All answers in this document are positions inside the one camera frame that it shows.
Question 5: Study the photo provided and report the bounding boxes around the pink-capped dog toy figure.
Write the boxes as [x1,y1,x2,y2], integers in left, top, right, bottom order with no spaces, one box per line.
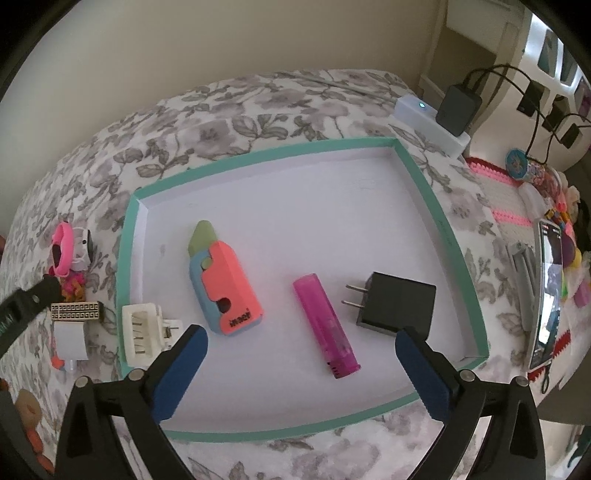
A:
[48,222,97,298]

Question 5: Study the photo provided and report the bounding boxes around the brown ring toy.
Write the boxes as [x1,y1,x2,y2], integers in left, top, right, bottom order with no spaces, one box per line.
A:
[14,390,44,432]

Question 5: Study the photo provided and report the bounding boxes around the smartphone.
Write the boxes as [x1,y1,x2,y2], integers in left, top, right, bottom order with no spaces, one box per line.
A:
[527,218,566,371]

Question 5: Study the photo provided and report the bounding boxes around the teal and white box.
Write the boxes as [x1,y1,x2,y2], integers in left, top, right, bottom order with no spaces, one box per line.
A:
[113,136,491,444]

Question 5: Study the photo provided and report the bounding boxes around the orange toy pieces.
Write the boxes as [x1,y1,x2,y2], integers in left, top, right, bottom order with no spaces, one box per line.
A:
[25,429,54,472]

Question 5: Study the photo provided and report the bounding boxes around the black power cable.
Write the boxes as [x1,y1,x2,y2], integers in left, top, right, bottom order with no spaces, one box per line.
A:
[464,64,555,162]

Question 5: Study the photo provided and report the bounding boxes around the white plug adapter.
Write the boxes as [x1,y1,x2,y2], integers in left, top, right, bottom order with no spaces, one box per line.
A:
[122,302,185,367]

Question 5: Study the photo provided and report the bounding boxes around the pink translucent lighter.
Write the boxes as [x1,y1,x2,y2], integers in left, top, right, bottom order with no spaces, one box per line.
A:
[293,273,361,380]

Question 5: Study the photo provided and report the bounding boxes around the white charger cube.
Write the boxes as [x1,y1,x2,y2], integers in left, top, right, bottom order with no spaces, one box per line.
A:
[52,320,90,370]

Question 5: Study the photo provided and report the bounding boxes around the pile of colourful toys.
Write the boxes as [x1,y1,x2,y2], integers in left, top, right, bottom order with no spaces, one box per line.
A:
[526,159,591,308]

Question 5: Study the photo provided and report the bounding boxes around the black power adapter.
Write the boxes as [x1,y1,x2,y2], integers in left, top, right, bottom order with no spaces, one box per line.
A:
[436,83,483,138]

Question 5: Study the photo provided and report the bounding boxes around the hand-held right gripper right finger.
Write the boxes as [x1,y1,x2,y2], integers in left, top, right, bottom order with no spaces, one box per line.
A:
[394,327,548,480]

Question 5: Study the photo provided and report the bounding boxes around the black charger plug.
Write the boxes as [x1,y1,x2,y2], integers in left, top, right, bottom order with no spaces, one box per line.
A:
[342,271,437,344]

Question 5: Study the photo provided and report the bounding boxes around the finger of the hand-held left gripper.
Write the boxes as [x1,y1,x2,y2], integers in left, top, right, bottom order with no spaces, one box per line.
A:
[0,274,63,356]

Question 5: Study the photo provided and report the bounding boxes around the black gold patterned block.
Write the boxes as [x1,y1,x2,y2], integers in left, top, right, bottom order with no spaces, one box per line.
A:
[50,301,105,323]

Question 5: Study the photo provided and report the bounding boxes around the grey metal holder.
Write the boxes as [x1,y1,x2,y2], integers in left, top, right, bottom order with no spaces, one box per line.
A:
[505,242,541,333]

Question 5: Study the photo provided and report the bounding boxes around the orange and blue toy knife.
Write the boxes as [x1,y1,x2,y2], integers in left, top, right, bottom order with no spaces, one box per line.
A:
[187,220,265,335]

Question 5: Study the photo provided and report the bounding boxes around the floral blanket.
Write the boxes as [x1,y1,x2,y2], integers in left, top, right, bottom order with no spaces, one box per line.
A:
[0,68,532,480]

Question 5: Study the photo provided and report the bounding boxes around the white power strip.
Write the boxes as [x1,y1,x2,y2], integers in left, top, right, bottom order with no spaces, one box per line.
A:
[394,95,472,160]

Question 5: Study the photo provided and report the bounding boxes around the round printed tin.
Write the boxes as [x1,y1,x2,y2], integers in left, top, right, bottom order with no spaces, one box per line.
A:
[505,148,529,178]

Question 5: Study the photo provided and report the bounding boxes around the small black wall plug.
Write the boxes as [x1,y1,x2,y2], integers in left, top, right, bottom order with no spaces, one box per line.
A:
[517,83,546,116]
[558,122,583,148]
[542,98,570,132]

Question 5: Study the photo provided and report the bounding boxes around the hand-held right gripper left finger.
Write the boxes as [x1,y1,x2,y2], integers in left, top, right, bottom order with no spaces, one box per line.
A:
[55,324,208,480]

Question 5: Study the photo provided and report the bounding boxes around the wall picture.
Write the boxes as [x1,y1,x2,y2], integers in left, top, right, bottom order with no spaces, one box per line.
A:
[538,28,563,71]

